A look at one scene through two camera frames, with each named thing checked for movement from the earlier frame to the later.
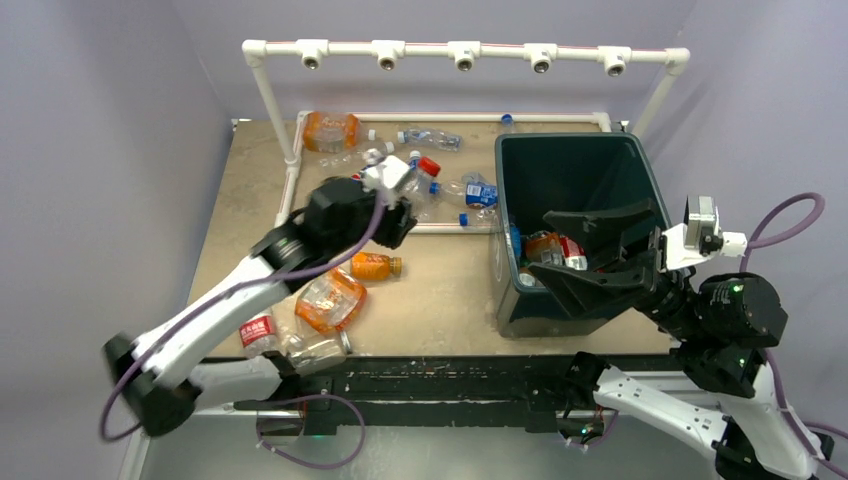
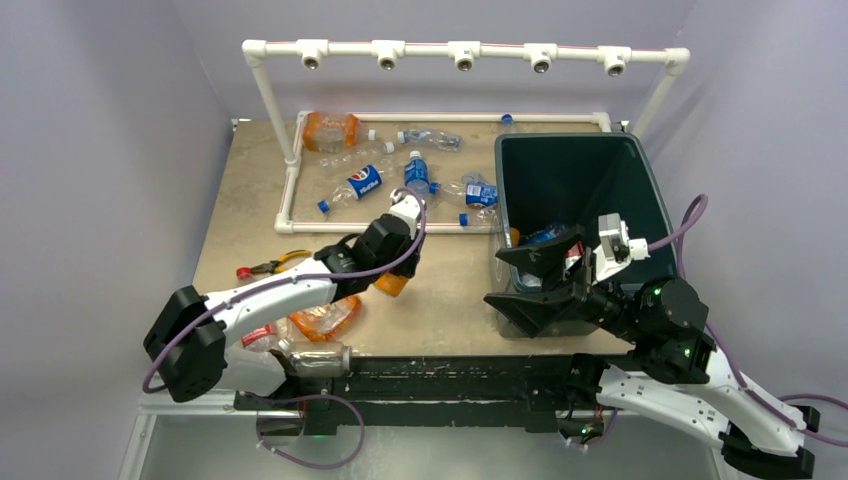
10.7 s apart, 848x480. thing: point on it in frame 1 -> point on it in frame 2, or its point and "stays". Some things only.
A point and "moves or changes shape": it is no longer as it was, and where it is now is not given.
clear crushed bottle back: [431, 137] stays
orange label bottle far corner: [332, 132] stays
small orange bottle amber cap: [372, 266] moves or changes shape
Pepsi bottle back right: [507, 122] stays
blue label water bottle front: [516, 239] -> [551, 231]
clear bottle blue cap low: [484, 218] stays
